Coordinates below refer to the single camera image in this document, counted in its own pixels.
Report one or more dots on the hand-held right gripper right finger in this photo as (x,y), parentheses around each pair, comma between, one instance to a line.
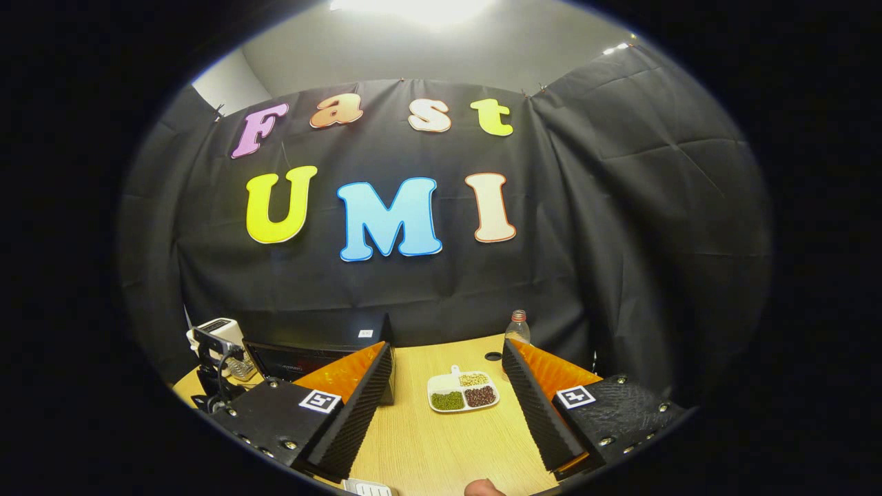
(537,406)

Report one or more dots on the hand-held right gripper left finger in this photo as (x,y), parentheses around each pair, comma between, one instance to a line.
(362,406)

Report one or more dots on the white divided bean plate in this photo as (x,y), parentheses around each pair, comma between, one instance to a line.
(462,393)

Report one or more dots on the black electric oven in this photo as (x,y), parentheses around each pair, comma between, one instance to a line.
(324,331)

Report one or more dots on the clear glass cup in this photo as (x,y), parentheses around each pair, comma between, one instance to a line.
(242,370)

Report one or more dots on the white toaster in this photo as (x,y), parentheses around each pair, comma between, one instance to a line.
(224,326)

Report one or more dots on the clear bottle with red label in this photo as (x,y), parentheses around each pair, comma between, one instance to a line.
(518,331)

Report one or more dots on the small white device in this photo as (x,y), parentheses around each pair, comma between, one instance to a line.
(368,489)

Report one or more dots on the black backdrop cloth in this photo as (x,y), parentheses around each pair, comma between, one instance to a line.
(620,241)

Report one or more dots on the small ceiling light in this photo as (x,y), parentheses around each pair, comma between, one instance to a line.
(617,49)

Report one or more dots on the large ceiling light panel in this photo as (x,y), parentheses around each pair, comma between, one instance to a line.
(413,10)

